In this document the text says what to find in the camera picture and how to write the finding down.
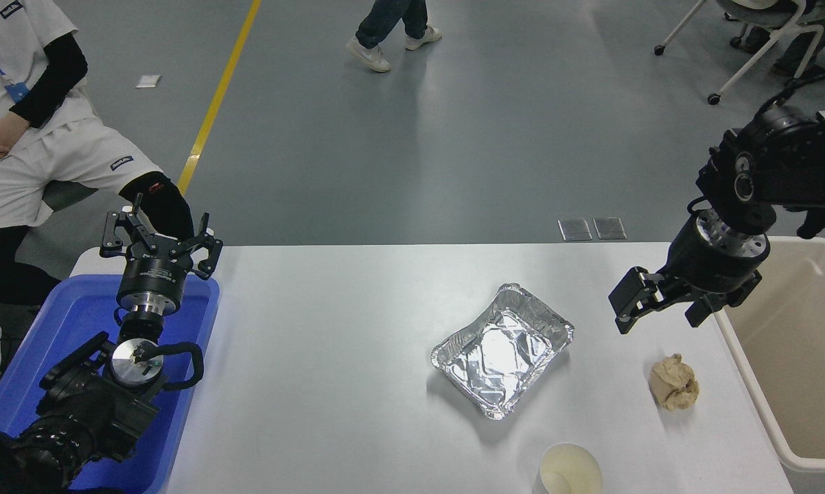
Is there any large pale plastic bin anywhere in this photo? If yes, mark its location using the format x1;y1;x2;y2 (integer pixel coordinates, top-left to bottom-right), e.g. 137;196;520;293
713;236;825;474

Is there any white paper cup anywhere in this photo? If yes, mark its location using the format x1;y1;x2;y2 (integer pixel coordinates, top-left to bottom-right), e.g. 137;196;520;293
535;443;604;494

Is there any person's left hand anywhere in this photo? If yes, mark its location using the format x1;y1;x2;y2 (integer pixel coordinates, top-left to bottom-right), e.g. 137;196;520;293
0;111;29;147

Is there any white wheeled chair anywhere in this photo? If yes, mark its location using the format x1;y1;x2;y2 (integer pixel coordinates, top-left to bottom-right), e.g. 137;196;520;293
653;0;825;106

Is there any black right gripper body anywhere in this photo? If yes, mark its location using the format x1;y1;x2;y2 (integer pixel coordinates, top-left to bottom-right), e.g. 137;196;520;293
665;225;769;298

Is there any grey chair seat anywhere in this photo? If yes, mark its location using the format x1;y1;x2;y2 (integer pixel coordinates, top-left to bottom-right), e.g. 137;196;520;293
42;180;100;212

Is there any crumpled tan paper ball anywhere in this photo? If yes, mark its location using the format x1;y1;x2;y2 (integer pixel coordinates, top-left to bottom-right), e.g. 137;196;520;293
649;353;700;412

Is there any person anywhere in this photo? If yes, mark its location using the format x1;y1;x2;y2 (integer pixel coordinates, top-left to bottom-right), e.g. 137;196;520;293
0;0;195;306
725;0;825;78
346;0;443;73

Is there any silver foil tray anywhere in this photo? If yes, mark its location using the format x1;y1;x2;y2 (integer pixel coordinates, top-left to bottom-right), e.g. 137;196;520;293
431;283;576;421

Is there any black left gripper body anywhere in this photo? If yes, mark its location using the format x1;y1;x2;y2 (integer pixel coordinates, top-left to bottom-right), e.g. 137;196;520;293
117;247;195;300

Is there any blue plastic tray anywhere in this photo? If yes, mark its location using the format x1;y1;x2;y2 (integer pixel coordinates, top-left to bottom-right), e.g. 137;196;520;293
0;273;221;494

